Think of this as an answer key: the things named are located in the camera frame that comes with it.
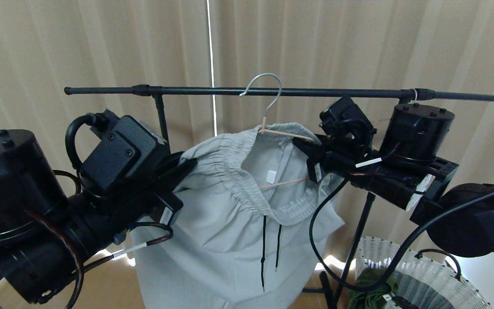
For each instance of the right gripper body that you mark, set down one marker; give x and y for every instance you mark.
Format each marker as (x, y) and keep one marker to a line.
(380, 180)

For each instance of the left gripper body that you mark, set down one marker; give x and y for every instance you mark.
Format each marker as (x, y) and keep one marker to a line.
(135, 214)

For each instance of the pale grey shorts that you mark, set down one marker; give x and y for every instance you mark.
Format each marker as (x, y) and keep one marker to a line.
(212, 240)

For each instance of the pink clothes hanger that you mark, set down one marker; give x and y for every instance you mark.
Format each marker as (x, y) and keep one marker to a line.
(279, 134)

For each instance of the green garment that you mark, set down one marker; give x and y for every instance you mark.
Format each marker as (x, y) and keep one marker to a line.
(367, 296)

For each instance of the black clothes rack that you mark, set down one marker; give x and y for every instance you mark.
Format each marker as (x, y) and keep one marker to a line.
(315, 92)

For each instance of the white laundry basket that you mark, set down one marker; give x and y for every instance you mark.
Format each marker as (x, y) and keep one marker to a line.
(427, 279)

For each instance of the beige curtain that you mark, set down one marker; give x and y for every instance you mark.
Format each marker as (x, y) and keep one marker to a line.
(58, 51)

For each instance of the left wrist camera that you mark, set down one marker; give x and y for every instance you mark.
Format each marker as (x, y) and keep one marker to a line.
(122, 150)

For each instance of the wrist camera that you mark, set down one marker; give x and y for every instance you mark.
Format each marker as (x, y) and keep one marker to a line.
(343, 116)
(122, 150)

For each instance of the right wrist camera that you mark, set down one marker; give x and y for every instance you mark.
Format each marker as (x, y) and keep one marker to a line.
(343, 116)

